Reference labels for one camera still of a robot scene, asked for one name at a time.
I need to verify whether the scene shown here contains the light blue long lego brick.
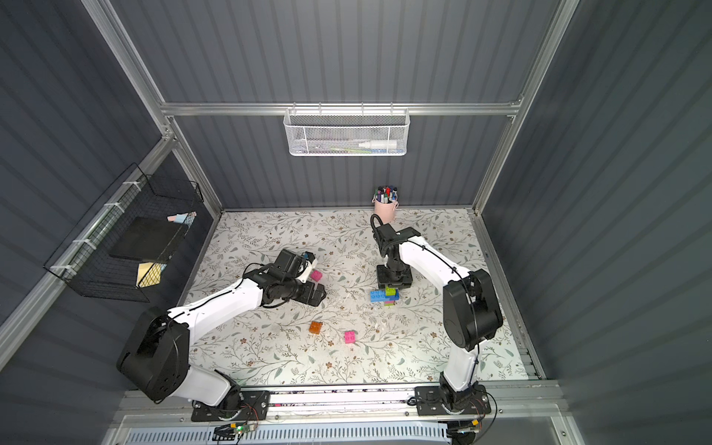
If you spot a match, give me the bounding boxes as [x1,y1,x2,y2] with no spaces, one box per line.
[370,289,400,303]

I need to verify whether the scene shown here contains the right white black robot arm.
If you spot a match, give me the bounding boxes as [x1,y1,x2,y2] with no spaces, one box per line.
[370,214,504,415]

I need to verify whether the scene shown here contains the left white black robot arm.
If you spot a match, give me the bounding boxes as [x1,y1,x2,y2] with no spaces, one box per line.
[116,250,326,412]

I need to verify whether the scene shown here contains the orange lego brick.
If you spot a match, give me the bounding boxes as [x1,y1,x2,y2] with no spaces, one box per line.
[309,322,323,335]

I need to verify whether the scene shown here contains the pink pen cup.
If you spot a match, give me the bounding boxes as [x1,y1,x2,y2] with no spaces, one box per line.
[374,200,399,224]

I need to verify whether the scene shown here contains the floral table mat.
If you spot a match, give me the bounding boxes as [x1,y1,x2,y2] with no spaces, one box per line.
[146,208,532,388]

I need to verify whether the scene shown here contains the markers in cup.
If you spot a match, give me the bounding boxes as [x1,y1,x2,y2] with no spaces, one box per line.
[372,185,399,204]

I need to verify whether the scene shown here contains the pastel sticky note pad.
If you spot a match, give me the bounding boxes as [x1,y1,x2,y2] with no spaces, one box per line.
[167,211,197,226]

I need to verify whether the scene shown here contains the yellow sticky notes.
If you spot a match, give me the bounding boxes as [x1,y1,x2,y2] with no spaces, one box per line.
[136,263,166,289]

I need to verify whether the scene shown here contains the white bottle in basket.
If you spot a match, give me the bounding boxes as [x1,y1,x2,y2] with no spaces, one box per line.
[359,140,398,152]

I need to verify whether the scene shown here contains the black notebook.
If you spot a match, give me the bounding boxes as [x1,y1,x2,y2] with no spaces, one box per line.
[109,217,189,263]

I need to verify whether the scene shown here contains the small green circuit board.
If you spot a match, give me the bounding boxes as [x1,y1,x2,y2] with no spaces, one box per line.
[211,423,250,444]

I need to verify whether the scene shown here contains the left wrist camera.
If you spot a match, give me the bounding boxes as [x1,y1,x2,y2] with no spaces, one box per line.
[297,251,316,283]

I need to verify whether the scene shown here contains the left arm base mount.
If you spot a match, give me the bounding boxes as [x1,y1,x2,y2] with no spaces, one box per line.
[191,390,271,423]

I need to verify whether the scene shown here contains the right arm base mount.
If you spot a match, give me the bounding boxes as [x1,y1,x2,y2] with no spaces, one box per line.
[406,385,492,418]

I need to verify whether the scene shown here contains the white wire mesh basket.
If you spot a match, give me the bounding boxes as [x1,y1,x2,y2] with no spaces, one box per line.
[283,106,411,157]

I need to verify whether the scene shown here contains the aluminium rail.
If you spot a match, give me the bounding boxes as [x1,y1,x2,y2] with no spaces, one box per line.
[110,383,563,426]

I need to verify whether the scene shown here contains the black wire wall basket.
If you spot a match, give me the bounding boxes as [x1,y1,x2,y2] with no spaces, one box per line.
[44,169,203,302]

